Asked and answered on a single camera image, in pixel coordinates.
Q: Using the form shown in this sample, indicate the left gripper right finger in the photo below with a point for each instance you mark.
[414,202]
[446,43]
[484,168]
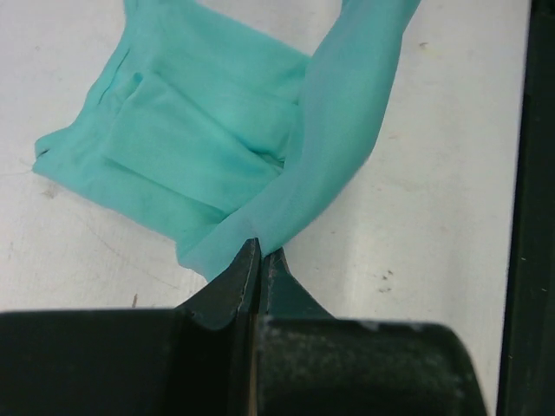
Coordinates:
[282,295]

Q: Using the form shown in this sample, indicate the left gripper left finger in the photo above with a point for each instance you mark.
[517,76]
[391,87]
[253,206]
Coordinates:
[216,306]

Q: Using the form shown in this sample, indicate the teal t shirt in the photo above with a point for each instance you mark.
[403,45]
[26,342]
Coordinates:
[212,133]

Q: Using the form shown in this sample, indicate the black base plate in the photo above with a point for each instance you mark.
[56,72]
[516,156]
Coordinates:
[526,376]

